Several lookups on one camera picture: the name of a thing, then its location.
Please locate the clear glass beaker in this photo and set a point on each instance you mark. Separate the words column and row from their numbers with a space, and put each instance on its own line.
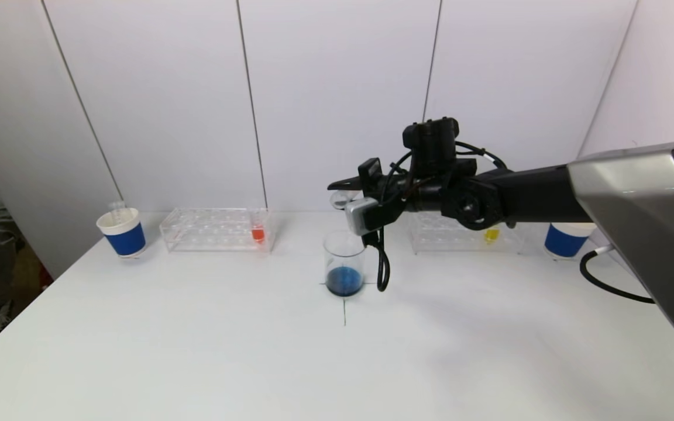
column 344, row 251

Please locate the blue pigment liquid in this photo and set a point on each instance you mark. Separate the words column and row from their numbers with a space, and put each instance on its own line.
column 344, row 282

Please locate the test tube with orange pigment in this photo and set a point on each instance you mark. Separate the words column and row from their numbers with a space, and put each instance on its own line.
column 258, row 234
column 340, row 200

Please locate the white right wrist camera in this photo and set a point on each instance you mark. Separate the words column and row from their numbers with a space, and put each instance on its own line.
column 363, row 215

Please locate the silver and black right robot arm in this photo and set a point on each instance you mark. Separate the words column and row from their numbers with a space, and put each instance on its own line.
column 635, row 199

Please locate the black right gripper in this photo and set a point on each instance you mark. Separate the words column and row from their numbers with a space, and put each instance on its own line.
column 370, row 173

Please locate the paper cup with blue sleeve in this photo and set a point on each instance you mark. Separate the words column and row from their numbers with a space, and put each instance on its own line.
column 126, row 240
column 565, row 242

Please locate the test tube with yellow pigment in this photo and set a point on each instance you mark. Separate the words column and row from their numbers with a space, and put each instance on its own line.
column 492, row 235

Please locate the clear acrylic test tube rack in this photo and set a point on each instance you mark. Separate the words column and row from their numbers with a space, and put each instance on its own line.
column 448, row 240
column 214, row 231

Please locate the clear graduated plastic test tube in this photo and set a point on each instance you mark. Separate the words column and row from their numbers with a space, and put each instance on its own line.
column 118, row 211

